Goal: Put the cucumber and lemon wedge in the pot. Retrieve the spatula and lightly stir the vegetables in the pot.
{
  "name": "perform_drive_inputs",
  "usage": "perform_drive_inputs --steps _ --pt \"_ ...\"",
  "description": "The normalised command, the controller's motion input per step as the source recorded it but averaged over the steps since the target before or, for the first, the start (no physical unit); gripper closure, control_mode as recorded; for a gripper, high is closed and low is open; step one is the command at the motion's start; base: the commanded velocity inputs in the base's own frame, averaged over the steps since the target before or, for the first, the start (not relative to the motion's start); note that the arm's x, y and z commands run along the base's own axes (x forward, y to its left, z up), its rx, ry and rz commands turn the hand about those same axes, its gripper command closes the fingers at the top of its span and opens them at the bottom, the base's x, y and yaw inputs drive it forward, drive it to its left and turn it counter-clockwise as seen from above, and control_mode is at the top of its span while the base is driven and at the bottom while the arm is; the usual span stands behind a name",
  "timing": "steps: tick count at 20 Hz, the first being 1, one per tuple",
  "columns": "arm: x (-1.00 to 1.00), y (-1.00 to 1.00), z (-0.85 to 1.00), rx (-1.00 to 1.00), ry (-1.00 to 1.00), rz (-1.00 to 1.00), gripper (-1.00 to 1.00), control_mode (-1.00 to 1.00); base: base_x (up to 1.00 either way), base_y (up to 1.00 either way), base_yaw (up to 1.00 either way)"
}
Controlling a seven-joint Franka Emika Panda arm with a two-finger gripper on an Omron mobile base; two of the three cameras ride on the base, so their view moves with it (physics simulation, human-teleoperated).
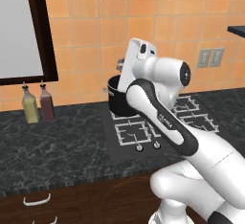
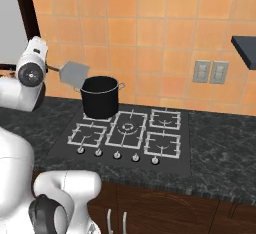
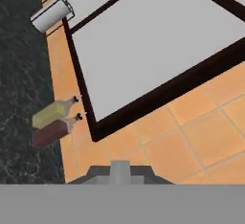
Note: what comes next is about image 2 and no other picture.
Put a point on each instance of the black gas hob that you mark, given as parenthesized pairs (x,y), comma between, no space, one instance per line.
(126,166)

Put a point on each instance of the dark wood cupboard door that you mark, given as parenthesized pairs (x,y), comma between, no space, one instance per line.
(236,219)
(166,211)

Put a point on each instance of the grey wall socket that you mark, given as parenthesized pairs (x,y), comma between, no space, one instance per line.
(201,71)
(219,72)

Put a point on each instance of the black cooking pot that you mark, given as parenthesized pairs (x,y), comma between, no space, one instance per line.
(100,101)

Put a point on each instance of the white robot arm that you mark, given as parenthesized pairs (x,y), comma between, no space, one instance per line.
(16,174)

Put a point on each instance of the dark wall shelf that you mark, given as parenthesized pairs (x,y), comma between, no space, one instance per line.
(246,49)

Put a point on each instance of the white tall appliance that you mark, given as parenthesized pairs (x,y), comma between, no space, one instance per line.
(11,28)

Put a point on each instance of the dark wood side panel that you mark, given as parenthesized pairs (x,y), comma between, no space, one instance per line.
(29,16)

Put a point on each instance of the silver hob knob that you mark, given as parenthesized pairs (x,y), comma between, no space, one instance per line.
(98,152)
(154,160)
(80,150)
(135,157)
(117,155)

